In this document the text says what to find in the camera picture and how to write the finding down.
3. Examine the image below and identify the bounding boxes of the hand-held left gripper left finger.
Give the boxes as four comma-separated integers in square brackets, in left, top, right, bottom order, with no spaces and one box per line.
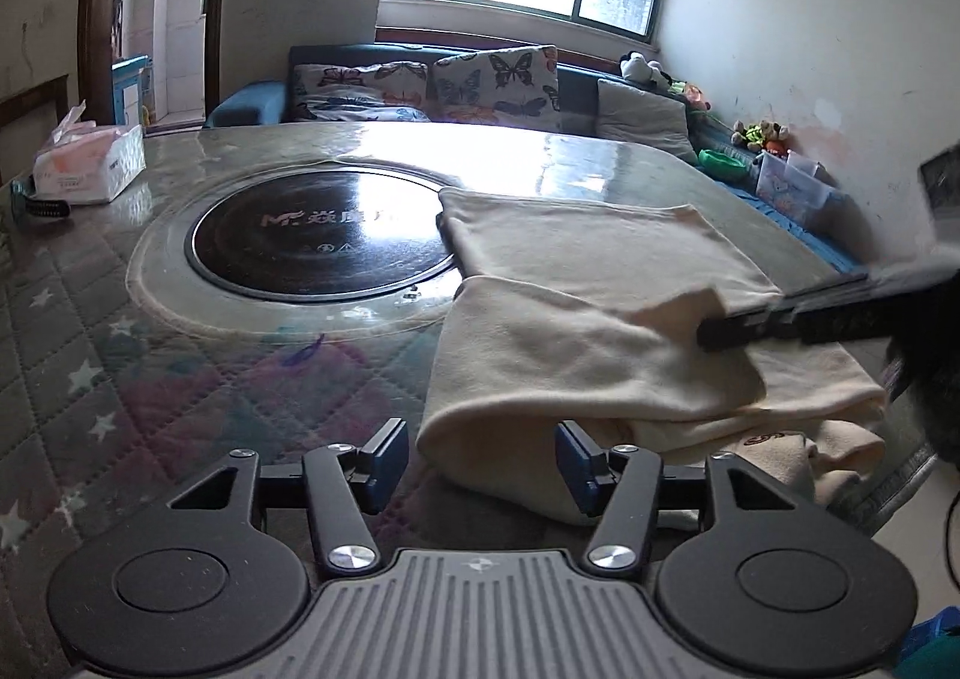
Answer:
[166,418,410,575]

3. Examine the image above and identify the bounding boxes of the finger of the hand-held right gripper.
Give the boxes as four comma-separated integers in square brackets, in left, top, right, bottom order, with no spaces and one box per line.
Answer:
[696,271,912,352]

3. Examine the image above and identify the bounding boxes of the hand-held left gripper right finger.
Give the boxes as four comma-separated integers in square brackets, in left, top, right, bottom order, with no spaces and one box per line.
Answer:
[553,420,790,576]

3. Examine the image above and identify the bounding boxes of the cream fleece garment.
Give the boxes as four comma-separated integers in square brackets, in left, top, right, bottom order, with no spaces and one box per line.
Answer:
[415,187,890,527]

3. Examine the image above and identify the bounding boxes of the clear plastic storage box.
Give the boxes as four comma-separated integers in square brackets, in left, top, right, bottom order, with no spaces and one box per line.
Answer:
[753,149,835,231]

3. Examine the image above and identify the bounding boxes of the green bowl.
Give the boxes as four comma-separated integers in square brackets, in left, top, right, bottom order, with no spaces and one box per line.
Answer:
[697,149,749,182]

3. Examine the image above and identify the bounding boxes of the small plush toys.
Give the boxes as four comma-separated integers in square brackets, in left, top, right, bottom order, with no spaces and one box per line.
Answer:
[730,119,791,161]

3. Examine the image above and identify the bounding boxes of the black round cooktop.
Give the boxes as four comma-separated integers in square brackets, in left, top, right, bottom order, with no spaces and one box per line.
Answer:
[184,167,460,297]

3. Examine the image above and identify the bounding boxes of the grey cushion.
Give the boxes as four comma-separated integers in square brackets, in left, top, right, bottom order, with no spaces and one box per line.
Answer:
[595,79,700,164]

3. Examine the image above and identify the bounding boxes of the blue plastic object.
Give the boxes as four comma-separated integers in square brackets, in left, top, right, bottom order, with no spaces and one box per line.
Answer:
[895,613,960,679]

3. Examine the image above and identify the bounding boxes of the panda plush toy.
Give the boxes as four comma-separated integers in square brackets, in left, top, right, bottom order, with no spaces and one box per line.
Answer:
[618,52,667,89]

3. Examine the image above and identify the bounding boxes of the butterfly print pillow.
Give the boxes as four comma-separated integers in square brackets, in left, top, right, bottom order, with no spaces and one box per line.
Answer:
[429,46,563,134]
[291,61,432,123]

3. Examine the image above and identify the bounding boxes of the blue sofa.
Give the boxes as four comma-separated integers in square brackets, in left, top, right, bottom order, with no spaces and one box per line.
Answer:
[204,43,867,273]

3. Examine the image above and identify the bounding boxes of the tissue pack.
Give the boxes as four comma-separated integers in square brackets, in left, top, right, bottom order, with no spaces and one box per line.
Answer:
[33,104,148,204]

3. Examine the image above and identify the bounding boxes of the black wristband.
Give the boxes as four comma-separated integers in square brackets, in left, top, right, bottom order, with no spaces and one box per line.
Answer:
[10,179,70,224]

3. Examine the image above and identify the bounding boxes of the blue cardboard box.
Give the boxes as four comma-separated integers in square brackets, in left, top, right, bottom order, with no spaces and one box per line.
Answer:
[111,53,155,126]

